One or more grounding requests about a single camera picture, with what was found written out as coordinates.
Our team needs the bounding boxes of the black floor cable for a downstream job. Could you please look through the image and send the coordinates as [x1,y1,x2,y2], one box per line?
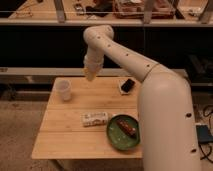
[198,106,213,164]

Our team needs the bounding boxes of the black phone on coaster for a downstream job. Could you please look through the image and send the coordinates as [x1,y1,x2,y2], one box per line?
[118,79,135,95]

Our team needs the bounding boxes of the red tray on bench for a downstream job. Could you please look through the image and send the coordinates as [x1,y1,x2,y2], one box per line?
[113,0,175,18]

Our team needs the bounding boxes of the dark device on bench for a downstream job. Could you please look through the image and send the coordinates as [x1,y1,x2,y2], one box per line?
[73,3,85,15]

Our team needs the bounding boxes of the brown chocolate bar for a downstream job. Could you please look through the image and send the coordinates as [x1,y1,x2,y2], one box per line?
[116,119,136,138]

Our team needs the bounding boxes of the wooden side table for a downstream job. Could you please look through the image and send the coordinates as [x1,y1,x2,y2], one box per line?
[32,77,142,162]

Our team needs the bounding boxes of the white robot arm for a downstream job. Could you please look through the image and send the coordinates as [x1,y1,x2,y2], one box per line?
[83,25,201,171]

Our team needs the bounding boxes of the blue box on floor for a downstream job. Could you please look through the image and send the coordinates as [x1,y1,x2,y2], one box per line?
[196,125,213,144]

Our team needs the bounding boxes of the green round plate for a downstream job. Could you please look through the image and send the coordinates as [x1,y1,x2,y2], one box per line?
[106,114,140,151]

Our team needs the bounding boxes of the white snack packet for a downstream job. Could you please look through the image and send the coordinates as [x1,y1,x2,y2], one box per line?
[82,112,109,127]

